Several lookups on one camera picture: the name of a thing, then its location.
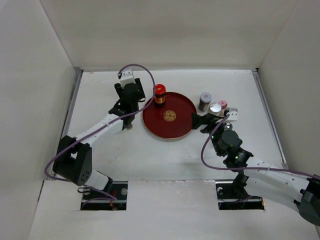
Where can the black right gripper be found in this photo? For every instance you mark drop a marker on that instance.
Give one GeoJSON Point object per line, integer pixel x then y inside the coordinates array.
{"type": "Point", "coordinates": [198, 120]}

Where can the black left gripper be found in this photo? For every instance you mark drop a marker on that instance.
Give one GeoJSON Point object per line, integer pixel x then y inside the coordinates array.
{"type": "Point", "coordinates": [141, 97]}

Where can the red-lid chili sauce jar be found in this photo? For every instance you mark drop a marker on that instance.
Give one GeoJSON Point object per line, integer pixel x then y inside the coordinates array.
{"type": "Point", "coordinates": [159, 95]}

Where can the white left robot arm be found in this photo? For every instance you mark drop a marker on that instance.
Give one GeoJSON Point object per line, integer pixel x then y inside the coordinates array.
{"type": "Point", "coordinates": [77, 160]}

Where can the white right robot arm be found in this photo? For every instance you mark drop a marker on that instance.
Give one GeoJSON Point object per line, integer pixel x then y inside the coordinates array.
{"type": "Point", "coordinates": [297, 190]}

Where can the white-lid dark sauce jar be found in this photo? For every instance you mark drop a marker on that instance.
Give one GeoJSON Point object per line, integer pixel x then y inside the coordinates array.
{"type": "Point", "coordinates": [204, 101]}

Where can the round red lacquer tray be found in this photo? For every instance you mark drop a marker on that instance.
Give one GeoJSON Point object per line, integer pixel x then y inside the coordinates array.
{"type": "Point", "coordinates": [171, 121]}

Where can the pink-lid jar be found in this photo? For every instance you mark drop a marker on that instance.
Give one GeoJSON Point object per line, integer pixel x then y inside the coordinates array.
{"type": "Point", "coordinates": [223, 104]}

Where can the small black-lid spice jar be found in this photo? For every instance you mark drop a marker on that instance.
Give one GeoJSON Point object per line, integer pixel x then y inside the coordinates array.
{"type": "Point", "coordinates": [129, 126]}

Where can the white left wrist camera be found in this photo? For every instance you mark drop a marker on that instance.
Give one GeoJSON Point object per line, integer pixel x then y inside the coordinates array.
{"type": "Point", "coordinates": [126, 77]}

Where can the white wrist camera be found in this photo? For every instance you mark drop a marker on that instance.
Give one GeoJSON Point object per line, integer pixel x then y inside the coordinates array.
{"type": "Point", "coordinates": [231, 114]}
{"type": "Point", "coordinates": [126, 77]}

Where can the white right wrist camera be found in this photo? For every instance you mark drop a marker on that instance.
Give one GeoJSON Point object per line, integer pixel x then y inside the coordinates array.
{"type": "Point", "coordinates": [231, 114]}

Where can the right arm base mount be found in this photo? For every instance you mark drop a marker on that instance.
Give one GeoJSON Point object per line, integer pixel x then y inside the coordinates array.
{"type": "Point", "coordinates": [231, 195]}

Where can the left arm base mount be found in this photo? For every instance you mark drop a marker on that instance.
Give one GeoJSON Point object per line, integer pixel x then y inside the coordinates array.
{"type": "Point", "coordinates": [116, 200]}

